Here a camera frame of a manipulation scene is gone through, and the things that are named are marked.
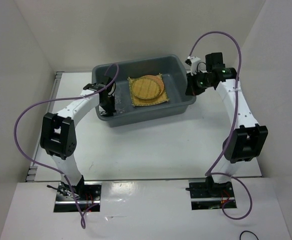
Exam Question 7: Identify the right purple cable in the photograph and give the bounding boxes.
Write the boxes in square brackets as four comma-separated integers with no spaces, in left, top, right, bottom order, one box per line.
[187,31,253,220]

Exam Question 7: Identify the black cable loop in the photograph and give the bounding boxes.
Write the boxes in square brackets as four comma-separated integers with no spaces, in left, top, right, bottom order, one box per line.
[239,230,260,240]

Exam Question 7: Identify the aluminium table edge rail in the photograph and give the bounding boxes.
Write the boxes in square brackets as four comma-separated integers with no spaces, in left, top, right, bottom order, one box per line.
[26,71,64,183]

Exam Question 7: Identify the clear glass bowl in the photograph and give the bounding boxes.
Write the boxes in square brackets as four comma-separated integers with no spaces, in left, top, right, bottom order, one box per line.
[114,101,130,116]

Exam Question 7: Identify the square bamboo mat tray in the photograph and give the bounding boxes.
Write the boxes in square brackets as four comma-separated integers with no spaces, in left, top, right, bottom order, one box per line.
[128,73,169,107]

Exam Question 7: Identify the purple cable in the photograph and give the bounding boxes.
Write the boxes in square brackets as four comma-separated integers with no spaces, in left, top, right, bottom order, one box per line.
[14,63,119,229]
[187,31,253,220]

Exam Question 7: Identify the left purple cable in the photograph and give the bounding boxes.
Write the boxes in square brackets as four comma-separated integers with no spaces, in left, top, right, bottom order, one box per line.
[14,63,119,229]

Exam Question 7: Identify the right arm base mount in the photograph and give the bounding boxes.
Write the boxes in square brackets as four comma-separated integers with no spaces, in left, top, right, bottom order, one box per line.
[185,176,237,210]

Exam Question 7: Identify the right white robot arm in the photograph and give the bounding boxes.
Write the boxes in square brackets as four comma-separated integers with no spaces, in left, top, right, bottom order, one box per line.
[185,52,268,198]

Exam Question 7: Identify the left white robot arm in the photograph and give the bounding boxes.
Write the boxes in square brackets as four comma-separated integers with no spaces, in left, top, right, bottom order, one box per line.
[40,76,116,200]

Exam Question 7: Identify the grey plastic bin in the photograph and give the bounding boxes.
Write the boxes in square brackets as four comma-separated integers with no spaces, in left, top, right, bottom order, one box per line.
[96,54,196,127]

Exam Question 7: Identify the round orange woven tray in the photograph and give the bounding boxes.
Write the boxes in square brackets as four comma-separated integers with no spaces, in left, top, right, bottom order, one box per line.
[150,74,165,96]

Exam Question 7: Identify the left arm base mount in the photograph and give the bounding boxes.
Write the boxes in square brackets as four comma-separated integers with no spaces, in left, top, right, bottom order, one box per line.
[47,181,102,213]

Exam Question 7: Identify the round green-rimmed bamboo tray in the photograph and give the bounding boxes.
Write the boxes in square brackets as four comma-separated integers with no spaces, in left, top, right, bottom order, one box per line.
[130,75,162,100]

